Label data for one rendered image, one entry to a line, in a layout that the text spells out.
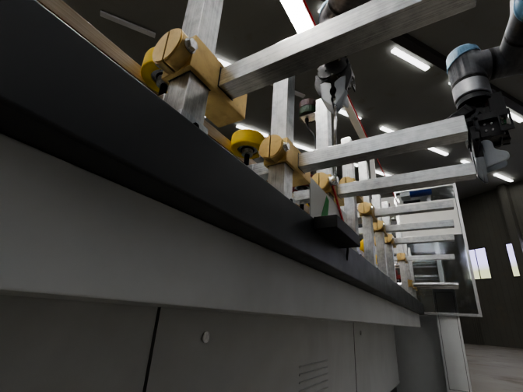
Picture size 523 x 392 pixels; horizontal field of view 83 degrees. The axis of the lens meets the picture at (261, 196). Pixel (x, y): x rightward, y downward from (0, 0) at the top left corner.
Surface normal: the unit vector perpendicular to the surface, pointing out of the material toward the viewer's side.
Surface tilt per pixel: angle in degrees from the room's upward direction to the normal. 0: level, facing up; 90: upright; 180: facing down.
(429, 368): 90
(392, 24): 180
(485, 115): 90
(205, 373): 90
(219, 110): 180
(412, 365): 90
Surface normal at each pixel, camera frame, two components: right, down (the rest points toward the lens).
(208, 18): 0.86, -0.14
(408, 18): -0.06, 0.92
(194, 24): -0.51, -0.36
